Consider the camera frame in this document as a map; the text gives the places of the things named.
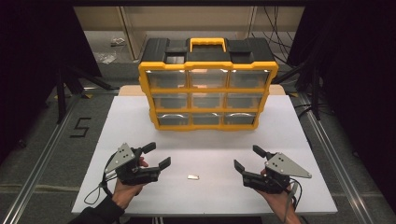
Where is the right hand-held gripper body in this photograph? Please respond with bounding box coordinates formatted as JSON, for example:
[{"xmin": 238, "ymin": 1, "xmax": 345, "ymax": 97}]
[{"xmin": 242, "ymin": 151, "xmax": 313, "ymax": 195}]

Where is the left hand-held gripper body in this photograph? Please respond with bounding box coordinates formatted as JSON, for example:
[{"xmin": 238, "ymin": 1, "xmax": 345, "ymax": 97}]
[{"xmin": 104, "ymin": 142, "xmax": 162, "ymax": 187}]

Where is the clear plastic organizer drawer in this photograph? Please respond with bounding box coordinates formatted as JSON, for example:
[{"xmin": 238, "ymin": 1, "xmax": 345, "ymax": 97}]
[{"xmin": 157, "ymin": 112, "xmax": 191, "ymax": 126}]

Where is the yellow black organizer case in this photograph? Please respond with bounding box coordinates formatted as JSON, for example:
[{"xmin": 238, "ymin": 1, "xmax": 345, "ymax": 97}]
[{"xmin": 137, "ymin": 36, "xmax": 279, "ymax": 132}]

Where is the person's left hand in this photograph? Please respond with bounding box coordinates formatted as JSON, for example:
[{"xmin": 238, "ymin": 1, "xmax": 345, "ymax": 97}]
[{"xmin": 111, "ymin": 157, "xmax": 149, "ymax": 210}]

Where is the person's right hand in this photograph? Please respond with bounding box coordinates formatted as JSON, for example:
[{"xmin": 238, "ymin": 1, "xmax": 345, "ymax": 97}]
[{"xmin": 256, "ymin": 167, "xmax": 303, "ymax": 217}]

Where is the white foam board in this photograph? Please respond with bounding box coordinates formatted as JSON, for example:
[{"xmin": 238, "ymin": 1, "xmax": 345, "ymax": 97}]
[{"xmin": 71, "ymin": 94, "xmax": 339, "ymax": 216}]

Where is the black metal stand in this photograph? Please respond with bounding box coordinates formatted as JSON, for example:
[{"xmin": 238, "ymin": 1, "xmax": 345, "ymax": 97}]
[
  {"xmin": 274, "ymin": 60, "xmax": 322, "ymax": 121},
  {"xmin": 55, "ymin": 63, "xmax": 120, "ymax": 125}
]

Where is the set of clear drawers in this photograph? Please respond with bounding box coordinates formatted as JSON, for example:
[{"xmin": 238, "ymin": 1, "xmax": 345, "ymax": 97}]
[{"xmin": 145, "ymin": 68, "xmax": 271, "ymax": 126}]

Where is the large clear plastic bag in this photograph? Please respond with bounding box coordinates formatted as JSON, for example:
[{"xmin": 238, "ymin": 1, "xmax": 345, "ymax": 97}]
[{"xmin": 92, "ymin": 50, "xmax": 118, "ymax": 65}]

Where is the small clear plastic bag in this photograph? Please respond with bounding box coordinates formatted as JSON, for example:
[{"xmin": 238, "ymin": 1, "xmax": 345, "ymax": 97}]
[{"xmin": 110, "ymin": 36, "xmax": 126, "ymax": 48}]

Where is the black curtain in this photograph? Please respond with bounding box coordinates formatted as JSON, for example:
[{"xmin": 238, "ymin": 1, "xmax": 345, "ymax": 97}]
[
  {"xmin": 0, "ymin": 0, "xmax": 103, "ymax": 164},
  {"xmin": 286, "ymin": 5, "xmax": 396, "ymax": 214}
]

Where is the beige cabinet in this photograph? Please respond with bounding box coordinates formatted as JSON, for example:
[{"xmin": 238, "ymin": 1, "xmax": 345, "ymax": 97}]
[{"xmin": 73, "ymin": 6, "xmax": 305, "ymax": 61}]

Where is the right hand-held gripper cable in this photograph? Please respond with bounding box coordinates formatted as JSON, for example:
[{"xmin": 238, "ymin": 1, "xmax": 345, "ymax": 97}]
[{"xmin": 281, "ymin": 177, "xmax": 304, "ymax": 223}]

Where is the hand-held gripper cable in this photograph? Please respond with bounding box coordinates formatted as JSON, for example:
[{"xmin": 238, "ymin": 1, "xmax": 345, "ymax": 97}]
[
  {"xmin": 83, "ymin": 153, "xmax": 119, "ymax": 206},
  {"xmin": 281, "ymin": 177, "xmax": 304, "ymax": 223}
]

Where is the left hand-held gripper cable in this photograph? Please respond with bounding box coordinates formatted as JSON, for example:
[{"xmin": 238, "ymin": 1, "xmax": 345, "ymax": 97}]
[{"xmin": 83, "ymin": 153, "xmax": 119, "ymax": 206}]

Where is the black floor cable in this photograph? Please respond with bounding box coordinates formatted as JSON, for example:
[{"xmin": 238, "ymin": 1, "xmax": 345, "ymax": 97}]
[{"xmin": 293, "ymin": 102, "xmax": 332, "ymax": 119}]

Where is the aluminium floor rail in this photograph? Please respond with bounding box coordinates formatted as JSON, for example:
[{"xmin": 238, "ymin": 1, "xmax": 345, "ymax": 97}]
[
  {"xmin": 1, "ymin": 92, "xmax": 82, "ymax": 224},
  {"xmin": 295, "ymin": 92, "xmax": 376, "ymax": 224}
]

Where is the bundle of black cables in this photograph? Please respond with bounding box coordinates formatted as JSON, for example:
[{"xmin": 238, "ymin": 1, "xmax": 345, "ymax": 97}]
[{"xmin": 250, "ymin": 6, "xmax": 301, "ymax": 64}]

